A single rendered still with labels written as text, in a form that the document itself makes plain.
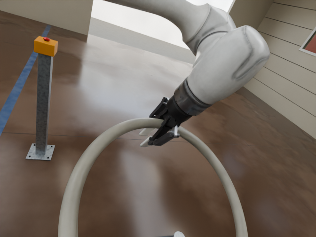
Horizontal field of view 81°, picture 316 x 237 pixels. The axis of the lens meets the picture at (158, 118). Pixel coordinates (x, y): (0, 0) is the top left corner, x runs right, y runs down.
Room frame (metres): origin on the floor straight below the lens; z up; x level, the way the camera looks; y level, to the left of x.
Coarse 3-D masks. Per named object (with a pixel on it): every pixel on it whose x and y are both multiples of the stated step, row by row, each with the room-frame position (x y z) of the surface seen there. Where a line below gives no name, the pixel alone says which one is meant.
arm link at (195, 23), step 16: (112, 0) 0.38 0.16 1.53; (128, 0) 0.40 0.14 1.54; (144, 0) 0.42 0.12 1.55; (160, 0) 0.45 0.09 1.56; (176, 0) 0.49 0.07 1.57; (176, 16) 0.49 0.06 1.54; (192, 16) 0.50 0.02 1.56; (208, 16) 0.50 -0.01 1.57; (224, 16) 0.52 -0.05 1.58; (192, 32) 0.49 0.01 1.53; (208, 32) 0.48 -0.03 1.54; (192, 48) 0.51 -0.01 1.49
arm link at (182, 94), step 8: (184, 80) 0.43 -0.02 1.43; (176, 88) 0.44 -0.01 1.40; (184, 88) 0.41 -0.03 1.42; (176, 96) 0.43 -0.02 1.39; (184, 96) 0.41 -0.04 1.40; (192, 96) 0.40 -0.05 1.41; (184, 104) 0.40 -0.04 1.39; (192, 104) 0.40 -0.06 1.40; (200, 104) 0.40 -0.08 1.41; (192, 112) 0.41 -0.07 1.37; (200, 112) 0.42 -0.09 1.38
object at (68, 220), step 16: (112, 128) 0.36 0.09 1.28; (128, 128) 0.39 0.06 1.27; (96, 144) 0.30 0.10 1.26; (192, 144) 0.50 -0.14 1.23; (80, 160) 0.25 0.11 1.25; (208, 160) 0.49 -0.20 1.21; (80, 176) 0.23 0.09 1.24; (224, 176) 0.46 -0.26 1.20; (64, 192) 0.20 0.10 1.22; (80, 192) 0.21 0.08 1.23; (64, 208) 0.17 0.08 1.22; (240, 208) 0.39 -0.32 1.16; (64, 224) 0.15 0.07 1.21; (240, 224) 0.36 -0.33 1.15
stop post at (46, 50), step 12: (36, 48) 1.11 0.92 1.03; (48, 48) 1.14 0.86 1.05; (48, 60) 1.16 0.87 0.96; (48, 72) 1.16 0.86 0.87; (48, 84) 1.17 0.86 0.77; (48, 96) 1.17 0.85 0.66; (48, 108) 1.20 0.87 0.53; (36, 120) 1.14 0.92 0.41; (48, 120) 1.23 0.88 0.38; (36, 132) 1.14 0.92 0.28; (36, 144) 1.14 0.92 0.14; (36, 156) 1.12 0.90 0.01; (48, 156) 1.17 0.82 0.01
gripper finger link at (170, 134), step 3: (171, 132) 0.42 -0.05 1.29; (165, 135) 0.43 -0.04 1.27; (168, 135) 0.42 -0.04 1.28; (171, 135) 0.41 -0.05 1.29; (177, 135) 0.42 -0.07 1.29; (159, 138) 0.44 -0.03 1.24; (162, 138) 0.43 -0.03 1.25; (165, 138) 0.43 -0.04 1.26; (168, 138) 0.43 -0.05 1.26; (171, 138) 0.43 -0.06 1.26; (156, 141) 0.45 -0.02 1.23; (159, 141) 0.44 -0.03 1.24; (162, 141) 0.44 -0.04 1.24; (165, 141) 0.44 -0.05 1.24; (168, 141) 0.44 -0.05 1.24; (153, 144) 0.45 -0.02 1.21; (156, 144) 0.44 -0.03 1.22; (159, 144) 0.45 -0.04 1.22; (162, 144) 0.45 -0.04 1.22
